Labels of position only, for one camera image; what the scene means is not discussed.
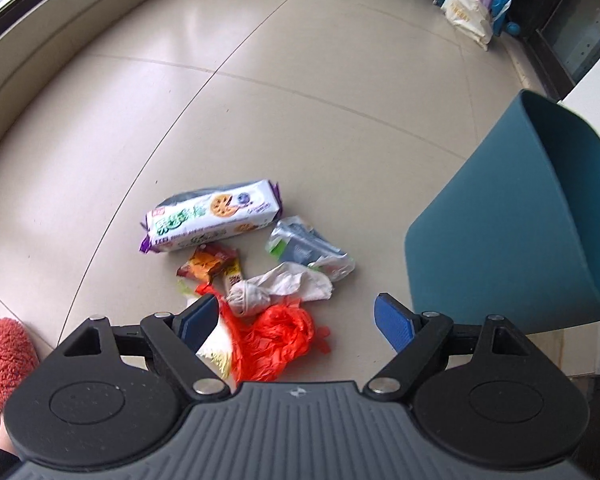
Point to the person's leg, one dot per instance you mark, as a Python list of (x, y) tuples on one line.
[(2, 442)]

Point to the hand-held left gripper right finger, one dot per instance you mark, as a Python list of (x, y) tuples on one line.
[(392, 321)]

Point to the cream tote bag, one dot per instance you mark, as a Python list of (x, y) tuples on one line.
[(467, 15)]

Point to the white green wrapper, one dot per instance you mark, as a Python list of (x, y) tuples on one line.
[(215, 349)]

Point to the orange snack packet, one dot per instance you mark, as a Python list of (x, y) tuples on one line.
[(205, 262)]

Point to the teal trash bin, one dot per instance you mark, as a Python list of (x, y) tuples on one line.
[(480, 235)]

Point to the red fuzzy slipper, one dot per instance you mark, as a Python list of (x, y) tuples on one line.
[(5, 365)]

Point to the dark sliding door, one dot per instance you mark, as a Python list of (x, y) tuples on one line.
[(575, 25)]

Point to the red plastic bag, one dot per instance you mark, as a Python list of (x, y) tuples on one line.
[(275, 335)]

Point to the small blue ball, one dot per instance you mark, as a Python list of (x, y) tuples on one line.
[(513, 29)]

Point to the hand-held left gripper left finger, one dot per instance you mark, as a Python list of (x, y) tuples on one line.
[(202, 316)]

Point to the white purple biscuit packet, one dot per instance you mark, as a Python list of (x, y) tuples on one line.
[(210, 215)]

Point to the clear plastic wrapper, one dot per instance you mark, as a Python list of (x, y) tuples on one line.
[(300, 245)]

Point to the white tissue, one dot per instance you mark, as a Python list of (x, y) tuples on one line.
[(280, 282)]

